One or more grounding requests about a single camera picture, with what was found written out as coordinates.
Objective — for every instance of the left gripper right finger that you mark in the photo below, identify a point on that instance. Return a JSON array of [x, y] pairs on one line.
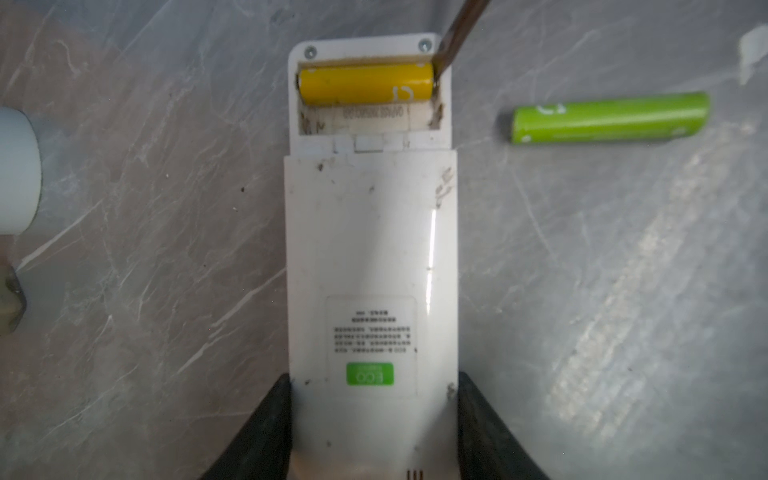
[[486, 447]]

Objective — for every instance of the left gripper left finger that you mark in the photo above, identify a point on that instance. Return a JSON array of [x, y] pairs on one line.
[[262, 447]]

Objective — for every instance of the white remote control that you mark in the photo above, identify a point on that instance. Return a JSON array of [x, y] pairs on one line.
[[371, 208]]

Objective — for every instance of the yellow battery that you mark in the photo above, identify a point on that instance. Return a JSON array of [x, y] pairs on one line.
[[366, 84]]

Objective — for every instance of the green battery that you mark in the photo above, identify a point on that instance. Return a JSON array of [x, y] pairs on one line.
[[661, 117]]

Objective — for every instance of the black yellow screwdriver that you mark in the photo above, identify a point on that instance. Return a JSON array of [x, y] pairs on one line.
[[456, 35]]

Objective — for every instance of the glass jar black lid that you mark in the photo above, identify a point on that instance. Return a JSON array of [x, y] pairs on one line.
[[13, 302]]

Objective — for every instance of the white tape roll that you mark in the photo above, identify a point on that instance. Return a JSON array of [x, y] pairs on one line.
[[20, 174]]

